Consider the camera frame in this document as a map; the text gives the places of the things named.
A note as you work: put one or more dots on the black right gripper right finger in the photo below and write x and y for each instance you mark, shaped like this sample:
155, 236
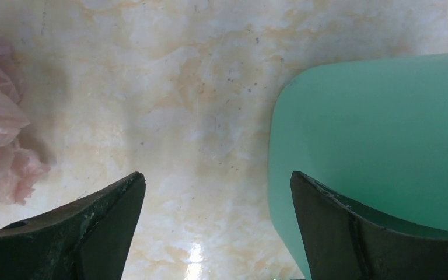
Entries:
345, 239

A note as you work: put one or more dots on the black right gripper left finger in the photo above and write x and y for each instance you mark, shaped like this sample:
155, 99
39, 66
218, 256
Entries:
86, 239

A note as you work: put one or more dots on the pink plastic trash bag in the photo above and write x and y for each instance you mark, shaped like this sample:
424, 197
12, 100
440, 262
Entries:
20, 168

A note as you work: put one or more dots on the green plastic trash bin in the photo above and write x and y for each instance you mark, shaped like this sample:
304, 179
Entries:
374, 131

